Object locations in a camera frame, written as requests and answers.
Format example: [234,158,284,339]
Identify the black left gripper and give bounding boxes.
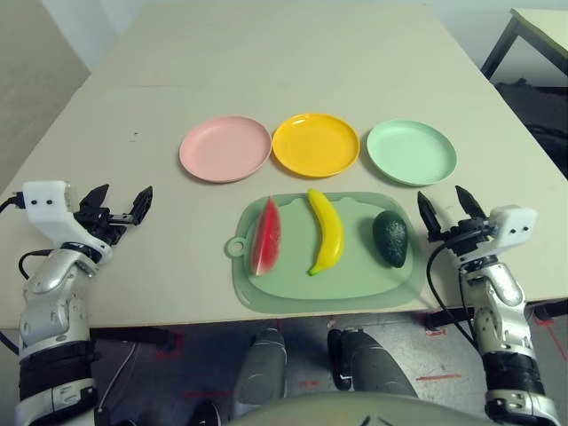
[75,184,154,250]

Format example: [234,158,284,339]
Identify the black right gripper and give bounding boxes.
[416,185,498,263]

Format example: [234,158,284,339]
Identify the dark green avocado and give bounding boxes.
[371,210,408,270]

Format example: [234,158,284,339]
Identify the yellow banana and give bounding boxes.
[306,188,346,276]

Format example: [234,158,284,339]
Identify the red watermelon slice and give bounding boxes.
[250,195,283,277]

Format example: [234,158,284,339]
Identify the light green plate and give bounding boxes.
[366,118,458,186]

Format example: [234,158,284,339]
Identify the black table foot bar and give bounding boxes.
[91,327,174,350]
[425,303,568,332]

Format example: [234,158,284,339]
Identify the pink plate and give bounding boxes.
[178,114,272,184]

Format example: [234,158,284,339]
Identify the black floor mat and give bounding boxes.
[492,78,568,178]

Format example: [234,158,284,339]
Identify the green cutting board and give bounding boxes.
[225,190,425,315]

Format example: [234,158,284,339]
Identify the yellow plate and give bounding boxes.
[272,113,360,179]

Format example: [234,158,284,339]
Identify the grey robot right leg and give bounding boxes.
[327,327,418,400]

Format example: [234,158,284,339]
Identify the grey robot leg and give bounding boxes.
[327,327,418,400]
[233,327,286,406]

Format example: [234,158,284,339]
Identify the beige side table black legs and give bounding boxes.
[481,7,568,81]

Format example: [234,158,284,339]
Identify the grey robot left leg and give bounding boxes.
[233,327,286,406]

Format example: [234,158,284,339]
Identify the grey robot torso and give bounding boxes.
[234,390,489,426]

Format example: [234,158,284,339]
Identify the black shoe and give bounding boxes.
[190,398,221,426]

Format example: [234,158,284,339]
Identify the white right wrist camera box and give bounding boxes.
[486,203,539,256]

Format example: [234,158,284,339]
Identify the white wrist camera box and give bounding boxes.
[486,203,539,256]
[21,179,80,248]

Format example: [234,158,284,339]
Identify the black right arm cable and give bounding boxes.
[425,242,483,354]

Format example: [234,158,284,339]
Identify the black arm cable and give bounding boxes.
[0,190,52,356]
[425,242,483,354]

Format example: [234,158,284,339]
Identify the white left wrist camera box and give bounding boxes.
[21,179,80,248]

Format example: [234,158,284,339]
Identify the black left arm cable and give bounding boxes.
[0,190,52,356]

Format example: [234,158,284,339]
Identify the thin white floor cable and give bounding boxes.
[99,343,137,409]

